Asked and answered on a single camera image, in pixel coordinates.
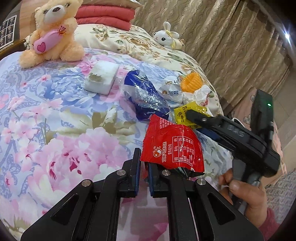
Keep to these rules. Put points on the person's right hand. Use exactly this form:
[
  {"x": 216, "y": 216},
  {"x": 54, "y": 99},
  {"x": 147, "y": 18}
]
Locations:
[{"x": 255, "y": 197}]

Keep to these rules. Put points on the white blue wrapper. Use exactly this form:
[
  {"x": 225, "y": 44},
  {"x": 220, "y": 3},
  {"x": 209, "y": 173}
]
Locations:
[{"x": 170, "y": 90}]

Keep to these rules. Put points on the blue patterned pillow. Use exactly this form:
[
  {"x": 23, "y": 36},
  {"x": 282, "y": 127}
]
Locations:
[{"x": 131, "y": 4}]

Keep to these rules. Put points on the pink sleeve forearm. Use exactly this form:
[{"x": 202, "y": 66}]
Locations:
[{"x": 270, "y": 226}]

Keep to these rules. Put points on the red snack wrapper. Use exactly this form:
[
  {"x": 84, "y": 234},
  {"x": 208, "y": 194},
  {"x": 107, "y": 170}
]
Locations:
[{"x": 172, "y": 146}]

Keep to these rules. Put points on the black white photo frame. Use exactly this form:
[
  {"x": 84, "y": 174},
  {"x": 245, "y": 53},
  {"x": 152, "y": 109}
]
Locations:
[{"x": 7, "y": 31}]

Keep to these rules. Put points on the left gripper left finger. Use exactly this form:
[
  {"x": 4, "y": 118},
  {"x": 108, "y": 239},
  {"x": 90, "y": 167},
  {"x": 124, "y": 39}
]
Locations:
[{"x": 90, "y": 211}]

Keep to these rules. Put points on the cream rose floral duvet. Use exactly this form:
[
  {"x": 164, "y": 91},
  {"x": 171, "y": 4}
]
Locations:
[{"x": 138, "y": 44}]

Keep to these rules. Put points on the pink heart covered furniture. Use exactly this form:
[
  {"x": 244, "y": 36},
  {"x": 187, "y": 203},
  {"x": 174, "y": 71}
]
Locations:
[{"x": 245, "y": 113}]

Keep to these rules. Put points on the white foam block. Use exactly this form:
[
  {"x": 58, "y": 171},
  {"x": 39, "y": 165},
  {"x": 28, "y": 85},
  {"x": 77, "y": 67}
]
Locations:
[{"x": 101, "y": 78}]

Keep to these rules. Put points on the tan animal plush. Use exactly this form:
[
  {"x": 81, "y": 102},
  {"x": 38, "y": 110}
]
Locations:
[{"x": 179, "y": 44}]

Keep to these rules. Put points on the white rabbit plush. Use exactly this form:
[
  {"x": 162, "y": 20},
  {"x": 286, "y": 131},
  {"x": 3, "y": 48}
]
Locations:
[{"x": 166, "y": 37}]

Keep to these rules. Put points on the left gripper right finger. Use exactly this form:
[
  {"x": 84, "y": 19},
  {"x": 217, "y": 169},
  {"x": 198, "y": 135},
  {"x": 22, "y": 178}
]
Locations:
[{"x": 197, "y": 211}]

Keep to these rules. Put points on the wooden headboard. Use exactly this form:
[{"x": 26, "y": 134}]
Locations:
[{"x": 27, "y": 16}]

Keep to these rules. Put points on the beige teddy bear plush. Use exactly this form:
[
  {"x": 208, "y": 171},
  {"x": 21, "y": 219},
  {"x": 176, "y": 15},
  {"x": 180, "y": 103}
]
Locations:
[{"x": 54, "y": 37}]

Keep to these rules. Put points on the folded red blanket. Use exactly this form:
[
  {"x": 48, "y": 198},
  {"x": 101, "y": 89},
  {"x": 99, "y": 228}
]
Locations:
[{"x": 113, "y": 16}]

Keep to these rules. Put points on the blue starry plastic bag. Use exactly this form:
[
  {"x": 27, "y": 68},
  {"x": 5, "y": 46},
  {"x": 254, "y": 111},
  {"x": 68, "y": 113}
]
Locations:
[{"x": 144, "y": 97}]

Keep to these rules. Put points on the beige patterned curtain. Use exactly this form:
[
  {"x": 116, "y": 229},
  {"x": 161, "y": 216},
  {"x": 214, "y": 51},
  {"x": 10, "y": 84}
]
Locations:
[{"x": 234, "y": 42}]

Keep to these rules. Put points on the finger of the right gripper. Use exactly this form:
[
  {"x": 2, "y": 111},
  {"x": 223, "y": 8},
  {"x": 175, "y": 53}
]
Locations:
[{"x": 207, "y": 121}]

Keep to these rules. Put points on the wooden nightstand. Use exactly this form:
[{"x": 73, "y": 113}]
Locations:
[{"x": 16, "y": 46}]

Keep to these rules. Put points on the white red plastic bag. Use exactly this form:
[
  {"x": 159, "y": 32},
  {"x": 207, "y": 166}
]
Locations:
[{"x": 200, "y": 96}]

